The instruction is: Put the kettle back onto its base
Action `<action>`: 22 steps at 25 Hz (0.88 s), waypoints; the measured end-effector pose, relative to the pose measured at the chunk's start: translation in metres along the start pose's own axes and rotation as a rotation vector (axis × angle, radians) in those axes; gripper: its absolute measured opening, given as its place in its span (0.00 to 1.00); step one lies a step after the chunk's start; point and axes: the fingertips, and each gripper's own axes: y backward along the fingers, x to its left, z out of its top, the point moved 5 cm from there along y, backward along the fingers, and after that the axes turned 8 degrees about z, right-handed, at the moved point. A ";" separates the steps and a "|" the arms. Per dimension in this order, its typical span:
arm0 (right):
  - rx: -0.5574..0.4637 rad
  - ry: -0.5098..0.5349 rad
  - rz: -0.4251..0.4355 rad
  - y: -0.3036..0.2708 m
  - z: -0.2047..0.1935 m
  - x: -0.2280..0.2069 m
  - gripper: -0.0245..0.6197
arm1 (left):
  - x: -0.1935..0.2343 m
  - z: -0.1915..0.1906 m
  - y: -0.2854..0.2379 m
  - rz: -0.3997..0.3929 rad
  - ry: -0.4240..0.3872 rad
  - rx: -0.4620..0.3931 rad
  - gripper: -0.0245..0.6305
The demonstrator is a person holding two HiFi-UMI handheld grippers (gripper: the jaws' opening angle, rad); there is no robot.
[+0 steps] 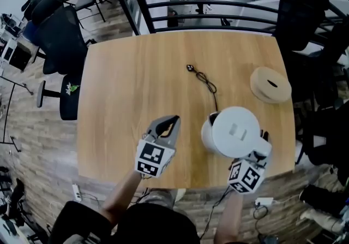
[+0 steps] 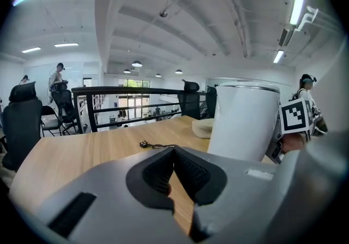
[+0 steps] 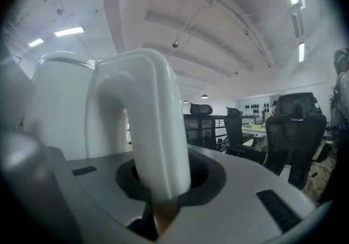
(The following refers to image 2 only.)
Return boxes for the black office chair with headrest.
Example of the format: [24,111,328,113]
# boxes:
[177,79,201,121]

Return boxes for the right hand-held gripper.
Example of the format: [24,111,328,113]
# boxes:
[266,97,315,164]

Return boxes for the person's right forearm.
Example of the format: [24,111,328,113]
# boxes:
[282,132,305,154]

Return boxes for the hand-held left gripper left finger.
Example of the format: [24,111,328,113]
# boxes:
[34,146,192,244]

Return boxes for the white ceiling pipe bracket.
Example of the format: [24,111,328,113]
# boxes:
[295,5,320,32]

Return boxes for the black metal railing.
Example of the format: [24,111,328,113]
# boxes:
[71,86,216,133]

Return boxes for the ceiling air conditioner unit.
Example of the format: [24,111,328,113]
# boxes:
[278,24,296,47]

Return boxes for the white electric kettle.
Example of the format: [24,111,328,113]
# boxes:
[207,81,281,163]

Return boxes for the black folding chair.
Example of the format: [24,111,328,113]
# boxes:
[40,105,71,138]

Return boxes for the black plug with cable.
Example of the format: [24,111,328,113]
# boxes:
[139,141,179,150]

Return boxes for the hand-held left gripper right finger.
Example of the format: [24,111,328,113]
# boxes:
[173,131,349,244]

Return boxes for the beige round cushion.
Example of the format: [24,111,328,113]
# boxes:
[191,118,215,139]

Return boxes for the black mesh office chair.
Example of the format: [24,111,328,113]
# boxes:
[51,82,80,133]

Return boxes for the black high-back office chair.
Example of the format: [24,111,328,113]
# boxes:
[2,81,43,172]

